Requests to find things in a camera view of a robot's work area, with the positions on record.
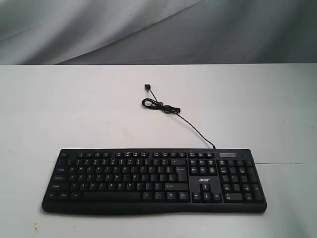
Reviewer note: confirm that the black acer keyboard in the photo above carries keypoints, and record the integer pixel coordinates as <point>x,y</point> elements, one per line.
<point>151,181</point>

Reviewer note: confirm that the grey backdrop cloth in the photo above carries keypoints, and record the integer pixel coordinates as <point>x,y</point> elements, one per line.
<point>157,31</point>

